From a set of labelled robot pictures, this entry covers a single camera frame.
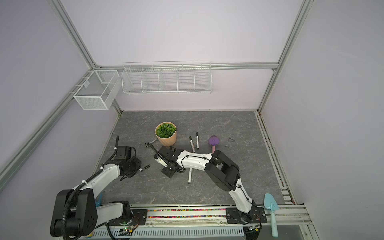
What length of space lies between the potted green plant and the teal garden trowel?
635 millimetres

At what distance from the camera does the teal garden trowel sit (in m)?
0.71

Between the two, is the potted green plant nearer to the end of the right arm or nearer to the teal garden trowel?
the end of the right arm

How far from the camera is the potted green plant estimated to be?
94 centimetres
